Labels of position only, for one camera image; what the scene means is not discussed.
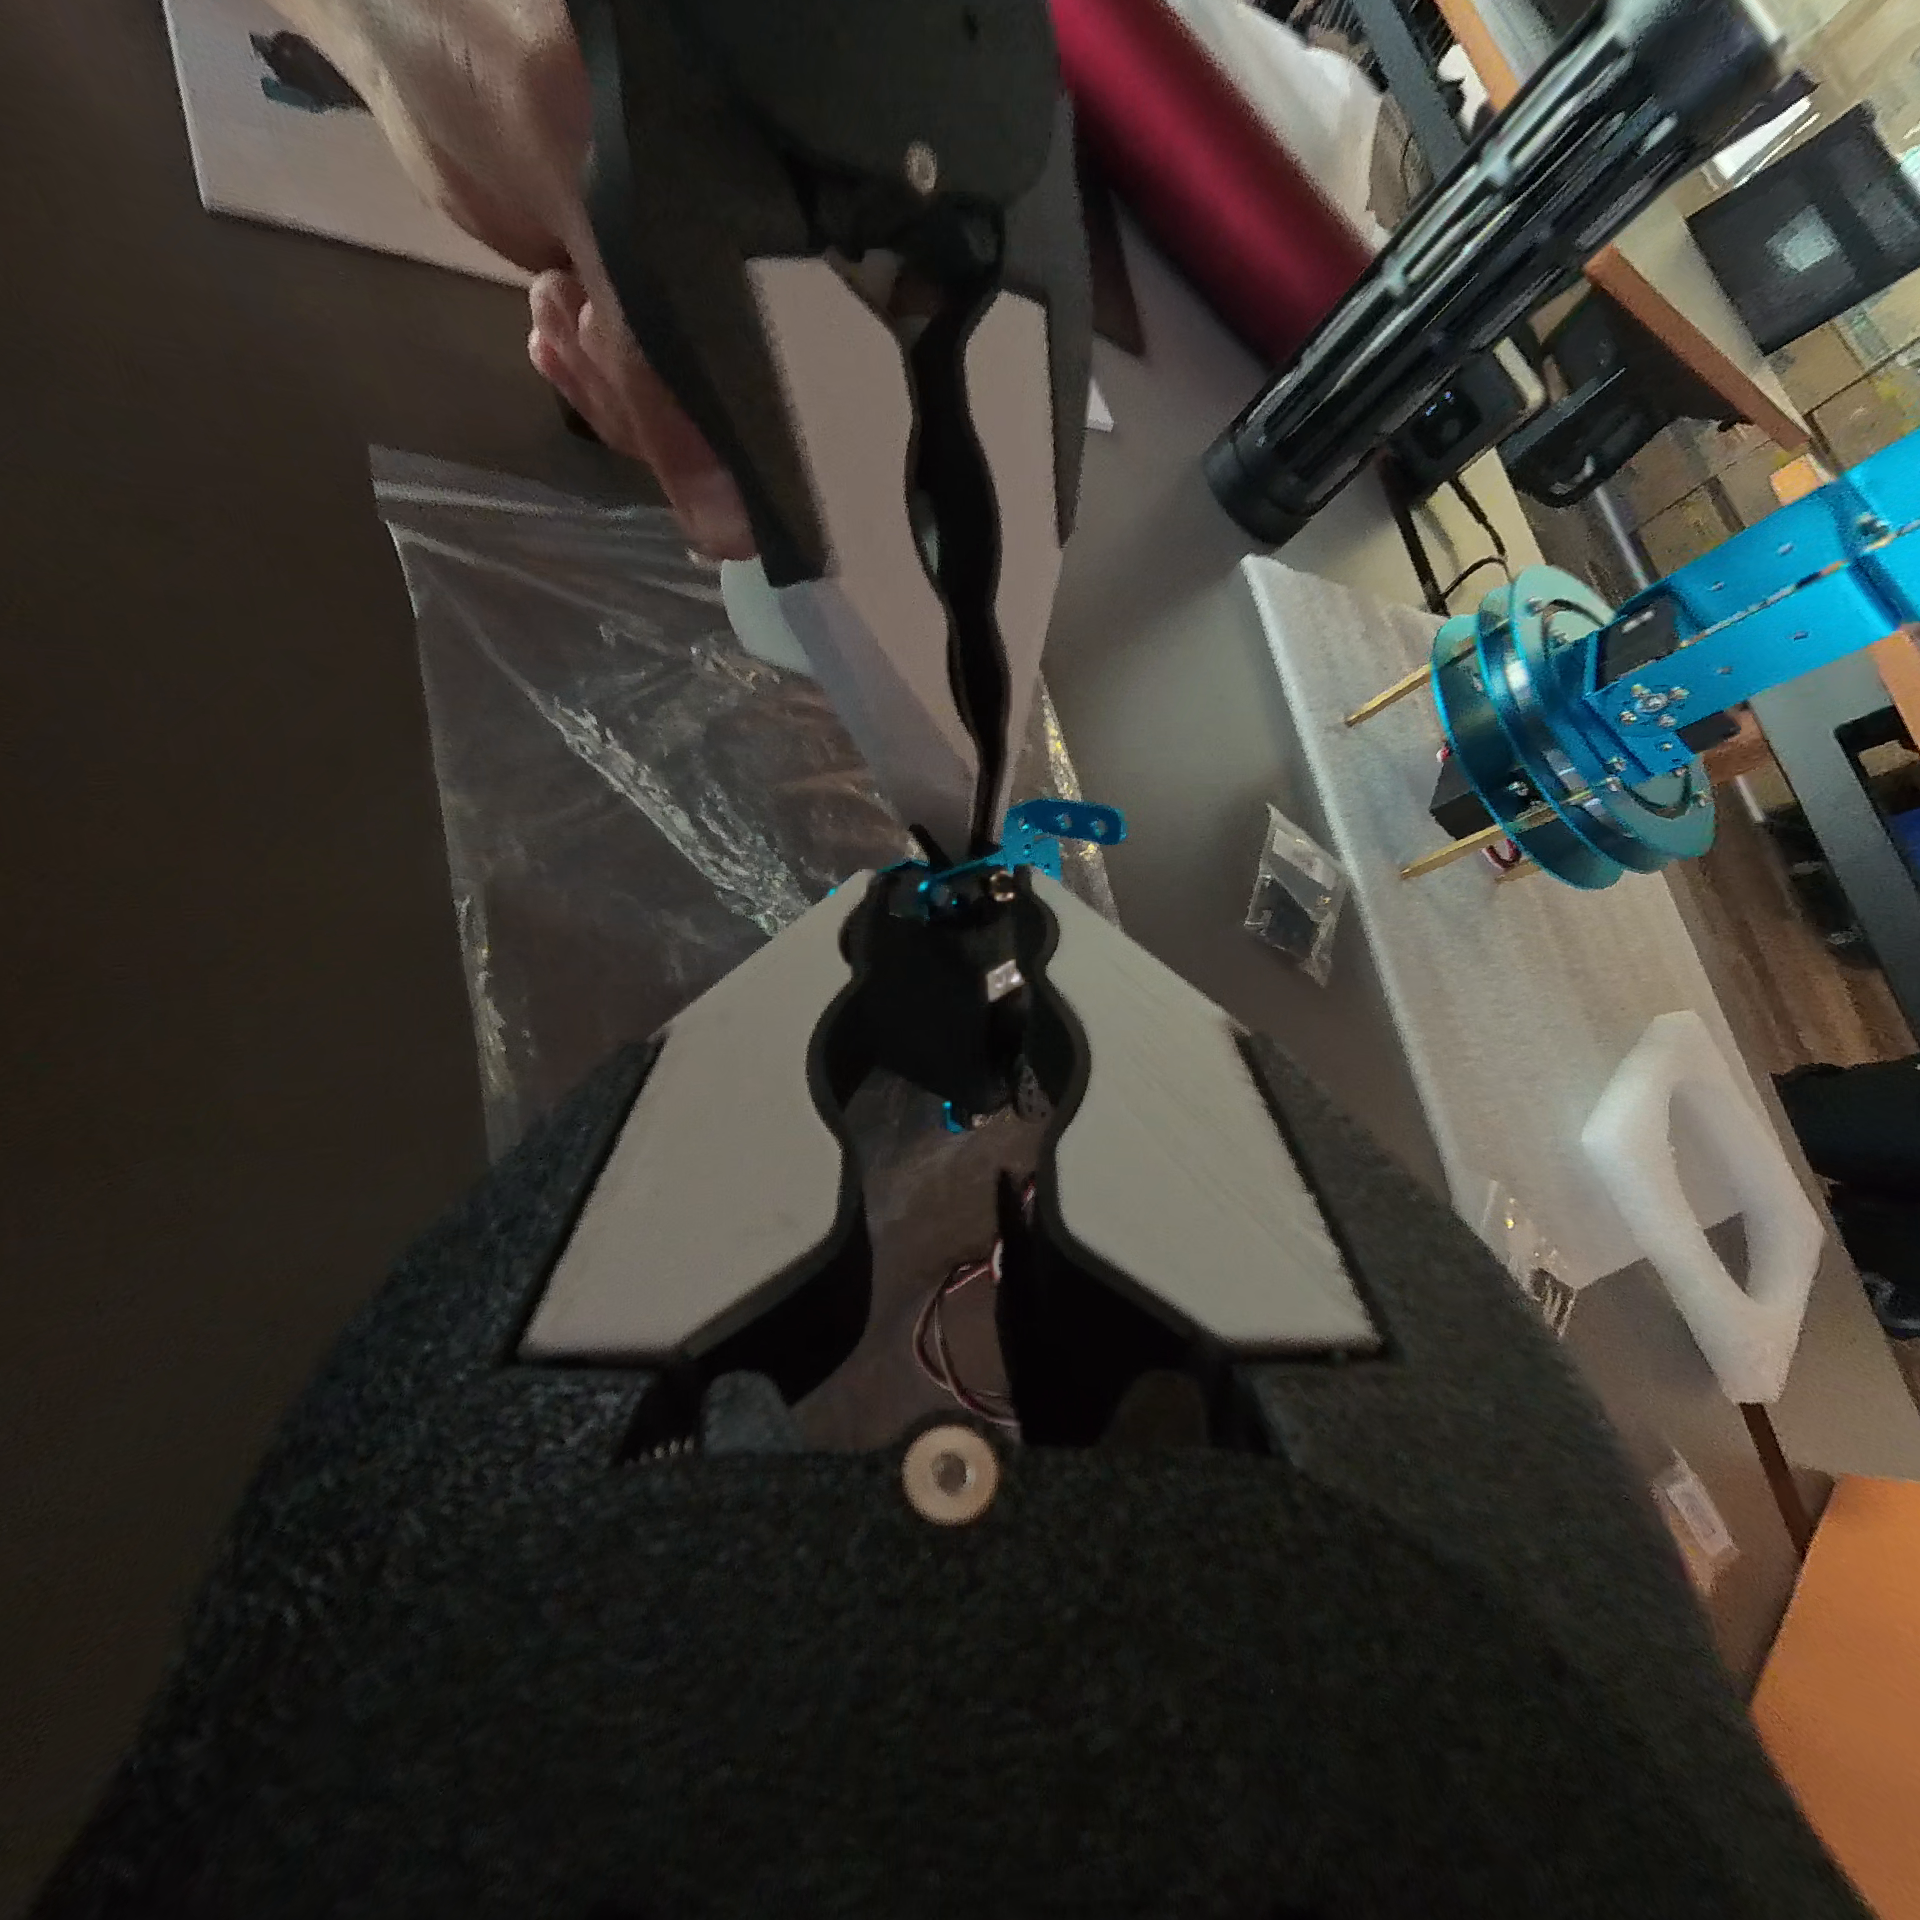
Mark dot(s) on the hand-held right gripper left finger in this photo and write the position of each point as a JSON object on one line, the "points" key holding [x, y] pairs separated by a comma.
{"points": [[690, 1201]]}

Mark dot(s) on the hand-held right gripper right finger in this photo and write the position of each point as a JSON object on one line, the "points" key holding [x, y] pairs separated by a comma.
{"points": [[1214, 1201]]}

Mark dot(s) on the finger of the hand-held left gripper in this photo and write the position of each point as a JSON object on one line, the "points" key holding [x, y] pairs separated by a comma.
{"points": [[839, 451], [1023, 494]]}

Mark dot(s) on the black servo with blue bracket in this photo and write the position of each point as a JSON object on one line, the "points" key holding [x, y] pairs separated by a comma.
{"points": [[973, 958]]}

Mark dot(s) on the blue toy robot arm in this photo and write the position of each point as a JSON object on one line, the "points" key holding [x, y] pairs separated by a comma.
{"points": [[1575, 719]]}

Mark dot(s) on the grey desk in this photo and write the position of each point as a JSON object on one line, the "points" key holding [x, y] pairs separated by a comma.
{"points": [[178, 751]]}

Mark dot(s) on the person's left hand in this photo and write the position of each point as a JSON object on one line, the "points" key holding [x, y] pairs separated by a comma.
{"points": [[477, 149]]}

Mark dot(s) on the small bag of black parts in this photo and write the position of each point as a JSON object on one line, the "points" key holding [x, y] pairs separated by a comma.
{"points": [[1295, 900]]}

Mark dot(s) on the white foam sheet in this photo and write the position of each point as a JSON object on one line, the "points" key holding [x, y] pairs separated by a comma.
{"points": [[1395, 930]]}

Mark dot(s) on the pile of small screw bags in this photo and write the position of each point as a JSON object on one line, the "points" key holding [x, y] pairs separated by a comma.
{"points": [[1537, 1273]]}

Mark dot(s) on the clear plastic bag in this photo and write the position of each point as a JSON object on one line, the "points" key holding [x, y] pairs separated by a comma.
{"points": [[600, 719]]}

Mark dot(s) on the red metal cylinder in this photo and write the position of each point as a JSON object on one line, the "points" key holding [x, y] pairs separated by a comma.
{"points": [[1200, 165]]}

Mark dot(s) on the black device with colour screen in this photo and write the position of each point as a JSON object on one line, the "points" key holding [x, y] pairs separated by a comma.
{"points": [[1465, 419]]}

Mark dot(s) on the black cylindrical tool holder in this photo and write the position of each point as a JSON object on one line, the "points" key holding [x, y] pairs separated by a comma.
{"points": [[1426, 299]]}

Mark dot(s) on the white crumpled plastic bag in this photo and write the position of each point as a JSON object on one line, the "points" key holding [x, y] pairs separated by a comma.
{"points": [[1304, 75]]}

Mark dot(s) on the open instruction manual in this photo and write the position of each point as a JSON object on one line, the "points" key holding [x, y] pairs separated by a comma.
{"points": [[268, 149]]}

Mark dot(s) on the orange cardboard box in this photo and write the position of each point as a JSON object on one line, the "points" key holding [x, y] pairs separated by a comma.
{"points": [[1844, 1682]]}

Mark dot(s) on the white foam frame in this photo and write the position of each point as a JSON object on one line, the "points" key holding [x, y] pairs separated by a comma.
{"points": [[1635, 1143]]}

